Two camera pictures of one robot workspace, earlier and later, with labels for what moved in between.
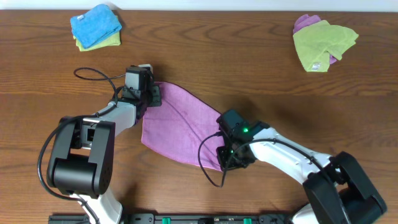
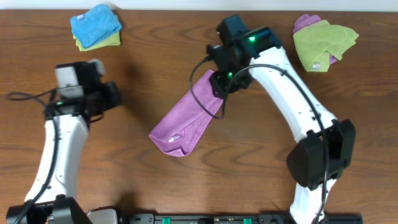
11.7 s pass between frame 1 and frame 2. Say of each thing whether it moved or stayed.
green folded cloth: stayed
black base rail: stayed
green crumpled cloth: stayed
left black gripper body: moved
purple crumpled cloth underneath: stayed
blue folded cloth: stayed
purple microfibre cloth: moved
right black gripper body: moved
